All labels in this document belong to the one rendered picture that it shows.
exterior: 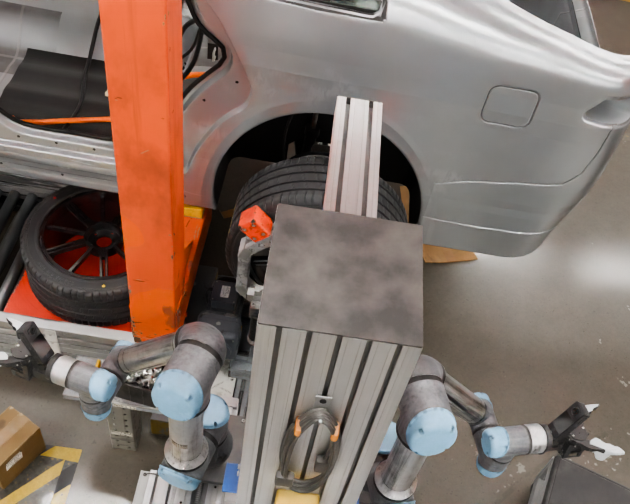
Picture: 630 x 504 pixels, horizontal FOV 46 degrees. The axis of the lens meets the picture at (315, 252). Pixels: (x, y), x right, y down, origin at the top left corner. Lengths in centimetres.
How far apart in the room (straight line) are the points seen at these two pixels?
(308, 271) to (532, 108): 154
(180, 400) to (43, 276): 153
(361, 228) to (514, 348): 261
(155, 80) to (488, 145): 122
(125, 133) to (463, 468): 206
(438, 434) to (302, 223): 70
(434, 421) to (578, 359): 223
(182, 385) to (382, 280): 67
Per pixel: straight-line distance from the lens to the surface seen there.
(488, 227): 295
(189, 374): 171
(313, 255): 119
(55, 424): 335
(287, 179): 257
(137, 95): 200
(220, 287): 315
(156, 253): 243
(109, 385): 196
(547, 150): 270
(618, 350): 403
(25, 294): 340
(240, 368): 326
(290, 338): 112
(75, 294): 308
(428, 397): 175
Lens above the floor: 293
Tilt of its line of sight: 49 degrees down
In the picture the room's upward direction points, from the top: 11 degrees clockwise
